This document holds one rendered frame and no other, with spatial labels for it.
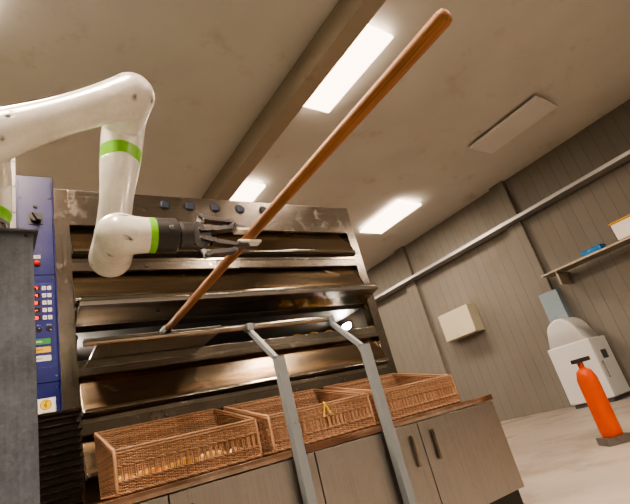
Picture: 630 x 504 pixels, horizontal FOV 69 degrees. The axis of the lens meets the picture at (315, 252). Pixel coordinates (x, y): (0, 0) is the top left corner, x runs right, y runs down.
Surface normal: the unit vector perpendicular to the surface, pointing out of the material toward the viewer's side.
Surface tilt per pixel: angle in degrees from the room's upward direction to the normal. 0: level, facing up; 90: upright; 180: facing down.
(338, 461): 90
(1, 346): 90
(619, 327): 90
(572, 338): 90
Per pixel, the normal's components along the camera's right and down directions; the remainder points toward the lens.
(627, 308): -0.80, -0.02
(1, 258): 0.54, -0.44
